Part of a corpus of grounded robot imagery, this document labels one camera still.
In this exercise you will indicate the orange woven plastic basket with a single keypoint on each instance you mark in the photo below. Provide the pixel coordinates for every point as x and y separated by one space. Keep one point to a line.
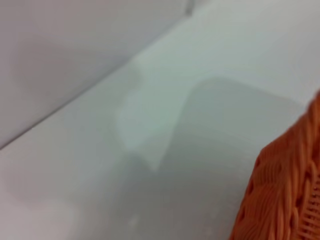
285 190

